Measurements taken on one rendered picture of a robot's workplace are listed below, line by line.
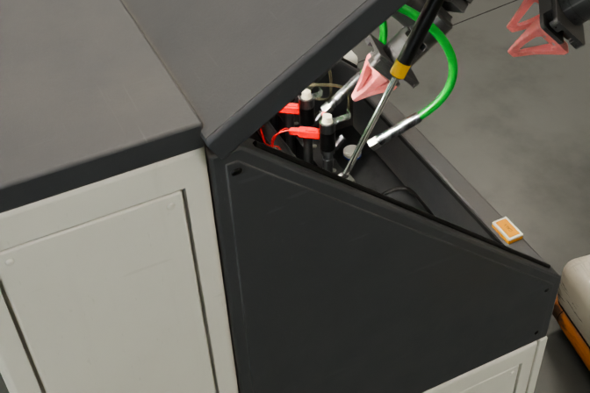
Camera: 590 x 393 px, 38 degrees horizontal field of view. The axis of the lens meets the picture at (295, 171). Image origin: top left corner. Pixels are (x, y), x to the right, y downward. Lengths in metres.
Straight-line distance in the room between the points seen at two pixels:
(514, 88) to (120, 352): 2.66
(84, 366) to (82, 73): 0.35
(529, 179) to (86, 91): 2.33
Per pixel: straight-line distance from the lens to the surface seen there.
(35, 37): 1.08
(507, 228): 1.55
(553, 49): 1.25
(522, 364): 1.65
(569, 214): 3.02
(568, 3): 1.23
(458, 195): 1.62
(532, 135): 3.31
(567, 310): 2.53
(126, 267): 0.99
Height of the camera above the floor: 2.05
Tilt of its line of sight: 42 degrees down
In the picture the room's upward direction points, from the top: 3 degrees counter-clockwise
